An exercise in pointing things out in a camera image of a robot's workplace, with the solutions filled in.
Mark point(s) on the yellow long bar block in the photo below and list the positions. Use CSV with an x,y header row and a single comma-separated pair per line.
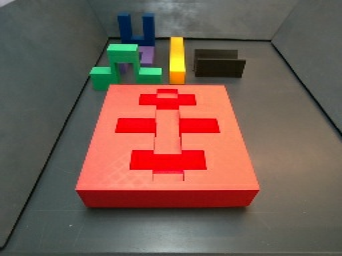
x,y
177,61

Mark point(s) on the purple U-shaped block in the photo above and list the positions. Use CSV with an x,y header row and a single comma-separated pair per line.
x,y
147,56

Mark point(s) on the black fixture stand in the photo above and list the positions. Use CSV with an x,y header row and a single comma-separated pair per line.
x,y
218,63

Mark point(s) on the blue U-shaped block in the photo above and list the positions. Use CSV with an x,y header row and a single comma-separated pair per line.
x,y
128,38

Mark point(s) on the green stepped arch block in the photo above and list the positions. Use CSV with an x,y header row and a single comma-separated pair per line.
x,y
123,54

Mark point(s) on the red board with cutouts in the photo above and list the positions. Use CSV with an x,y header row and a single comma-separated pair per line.
x,y
167,150

